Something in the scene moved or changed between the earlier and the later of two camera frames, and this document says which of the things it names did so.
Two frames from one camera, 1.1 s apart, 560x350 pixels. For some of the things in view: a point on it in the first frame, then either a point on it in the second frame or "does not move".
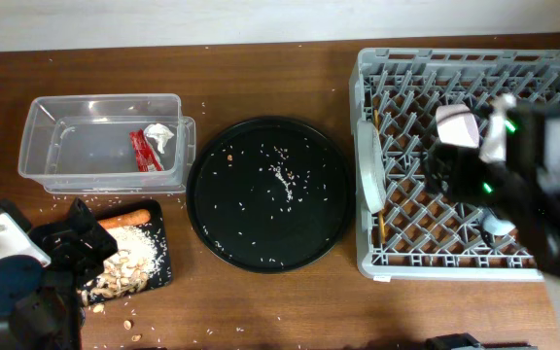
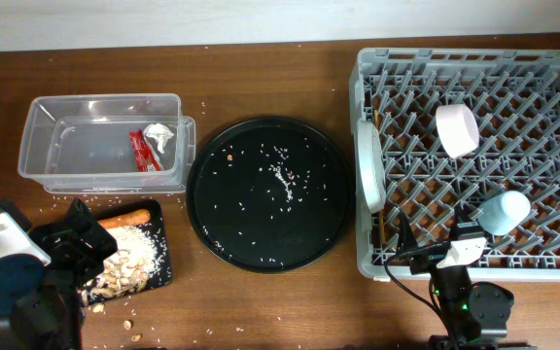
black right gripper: (457, 158) → (407, 248)
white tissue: (160, 133) does not move
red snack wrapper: (146, 157) does not move
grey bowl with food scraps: (372, 166) does not move
